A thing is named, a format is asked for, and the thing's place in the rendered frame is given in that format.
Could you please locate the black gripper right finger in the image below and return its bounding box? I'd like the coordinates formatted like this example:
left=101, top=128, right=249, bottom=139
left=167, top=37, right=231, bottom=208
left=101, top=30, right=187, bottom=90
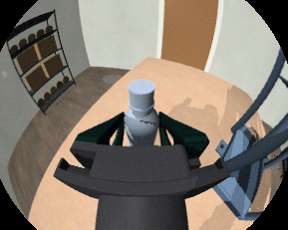
left=158, top=112, right=209, bottom=159

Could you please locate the blue shelving unit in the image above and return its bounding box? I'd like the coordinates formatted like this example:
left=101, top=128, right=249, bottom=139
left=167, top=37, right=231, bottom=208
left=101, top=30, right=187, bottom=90
left=212, top=47, right=288, bottom=221

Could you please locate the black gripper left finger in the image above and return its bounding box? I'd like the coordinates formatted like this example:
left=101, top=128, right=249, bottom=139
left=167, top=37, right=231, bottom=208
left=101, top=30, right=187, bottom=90
left=74, top=112, right=125, bottom=145

